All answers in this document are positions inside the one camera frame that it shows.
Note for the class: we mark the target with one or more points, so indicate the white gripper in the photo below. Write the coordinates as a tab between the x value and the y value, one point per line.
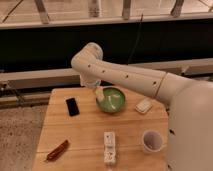
89	82

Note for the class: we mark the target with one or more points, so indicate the green ceramic bowl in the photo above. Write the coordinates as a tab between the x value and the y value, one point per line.
109	99

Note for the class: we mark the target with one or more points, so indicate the black eraser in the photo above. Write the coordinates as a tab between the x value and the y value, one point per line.
72	107

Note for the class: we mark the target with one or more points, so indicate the white patterned box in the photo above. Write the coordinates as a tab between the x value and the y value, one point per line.
109	148

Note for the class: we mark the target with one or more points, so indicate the white ceramic cup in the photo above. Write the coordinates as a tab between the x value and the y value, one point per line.
152	142

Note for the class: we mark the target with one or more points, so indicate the white rectangular sponge block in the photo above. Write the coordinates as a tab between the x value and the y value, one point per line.
143	106

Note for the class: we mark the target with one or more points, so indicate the brown red marker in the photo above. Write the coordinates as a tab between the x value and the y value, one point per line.
57	152

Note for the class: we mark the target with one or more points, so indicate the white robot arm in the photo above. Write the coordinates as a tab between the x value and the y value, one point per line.
190	103

